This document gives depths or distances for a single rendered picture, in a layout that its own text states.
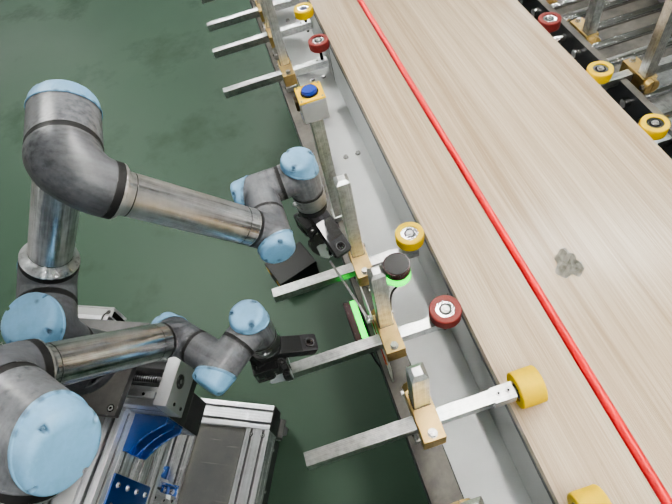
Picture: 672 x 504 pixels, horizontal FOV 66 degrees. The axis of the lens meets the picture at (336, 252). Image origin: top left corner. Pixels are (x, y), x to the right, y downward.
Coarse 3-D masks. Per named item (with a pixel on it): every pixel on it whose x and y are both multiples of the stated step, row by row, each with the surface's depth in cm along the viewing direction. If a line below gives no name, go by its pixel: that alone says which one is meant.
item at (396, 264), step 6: (390, 258) 113; (396, 258) 113; (402, 258) 113; (384, 264) 113; (390, 264) 112; (396, 264) 112; (402, 264) 112; (408, 264) 112; (390, 270) 111; (396, 270) 111; (402, 270) 111; (396, 288) 120; (390, 294) 123; (390, 300) 125
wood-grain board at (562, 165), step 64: (320, 0) 216; (384, 0) 208; (448, 0) 201; (512, 0) 195; (384, 64) 185; (448, 64) 180; (512, 64) 174; (576, 64) 169; (384, 128) 167; (448, 128) 162; (512, 128) 158; (576, 128) 154; (640, 128) 150; (448, 192) 148; (512, 192) 144; (576, 192) 141; (640, 192) 138; (448, 256) 136; (576, 256) 130; (640, 256) 127; (512, 320) 123; (576, 320) 121; (640, 320) 118; (576, 384) 113; (640, 384) 111; (576, 448) 106
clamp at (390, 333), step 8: (392, 312) 135; (376, 320) 132; (376, 328) 134; (384, 328) 131; (392, 328) 130; (384, 336) 129; (392, 336) 129; (400, 336) 129; (384, 344) 128; (400, 344) 127; (392, 352) 127; (400, 352) 128; (392, 360) 130
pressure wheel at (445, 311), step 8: (440, 296) 129; (448, 296) 129; (432, 304) 128; (440, 304) 128; (448, 304) 128; (456, 304) 127; (432, 312) 127; (440, 312) 127; (448, 312) 127; (456, 312) 126; (432, 320) 128; (440, 320) 125; (448, 320) 125; (456, 320) 125; (448, 328) 127
